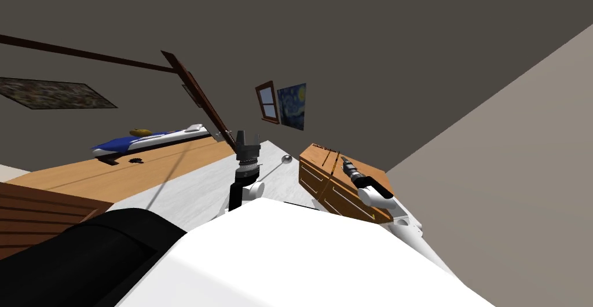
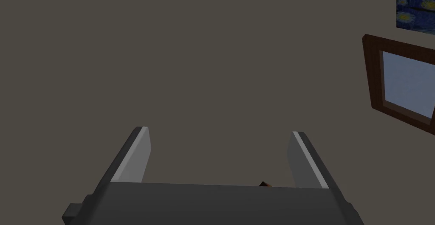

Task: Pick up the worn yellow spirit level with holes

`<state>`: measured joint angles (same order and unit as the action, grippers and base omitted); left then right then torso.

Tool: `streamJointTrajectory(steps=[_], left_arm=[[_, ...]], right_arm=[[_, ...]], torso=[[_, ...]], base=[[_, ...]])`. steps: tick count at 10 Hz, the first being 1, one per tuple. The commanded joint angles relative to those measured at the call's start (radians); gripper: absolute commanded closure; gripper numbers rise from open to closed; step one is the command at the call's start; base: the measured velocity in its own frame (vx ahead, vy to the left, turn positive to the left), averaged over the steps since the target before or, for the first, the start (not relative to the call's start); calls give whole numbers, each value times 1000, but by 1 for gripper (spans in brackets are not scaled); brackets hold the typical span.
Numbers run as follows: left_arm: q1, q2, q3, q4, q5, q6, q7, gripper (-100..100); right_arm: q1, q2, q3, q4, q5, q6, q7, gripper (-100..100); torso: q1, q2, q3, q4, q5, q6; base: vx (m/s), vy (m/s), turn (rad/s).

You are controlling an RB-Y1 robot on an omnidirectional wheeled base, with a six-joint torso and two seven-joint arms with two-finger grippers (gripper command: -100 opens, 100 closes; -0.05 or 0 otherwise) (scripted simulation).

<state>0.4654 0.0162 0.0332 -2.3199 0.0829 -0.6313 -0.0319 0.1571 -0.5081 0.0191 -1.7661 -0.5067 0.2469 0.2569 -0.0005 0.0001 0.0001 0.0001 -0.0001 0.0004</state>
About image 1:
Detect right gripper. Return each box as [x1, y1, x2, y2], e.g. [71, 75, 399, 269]
[341, 156, 360, 178]

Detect dark patterned wall picture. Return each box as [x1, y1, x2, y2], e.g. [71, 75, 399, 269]
[0, 76, 119, 111]

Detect wooden dresser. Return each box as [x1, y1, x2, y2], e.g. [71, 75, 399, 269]
[298, 143, 396, 225]

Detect brown slatted wooden furniture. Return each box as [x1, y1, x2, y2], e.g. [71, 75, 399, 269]
[0, 181, 115, 260]

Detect blue starry night painting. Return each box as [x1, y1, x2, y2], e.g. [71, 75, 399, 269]
[276, 82, 308, 132]

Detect brown framed window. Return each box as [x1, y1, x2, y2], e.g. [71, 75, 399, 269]
[254, 81, 281, 125]

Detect bed with blue blanket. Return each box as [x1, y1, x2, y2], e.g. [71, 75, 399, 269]
[90, 123, 213, 166]

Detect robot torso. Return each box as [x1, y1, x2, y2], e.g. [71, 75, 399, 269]
[113, 197, 499, 307]

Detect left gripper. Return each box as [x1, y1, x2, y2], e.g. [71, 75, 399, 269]
[236, 130, 262, 163]

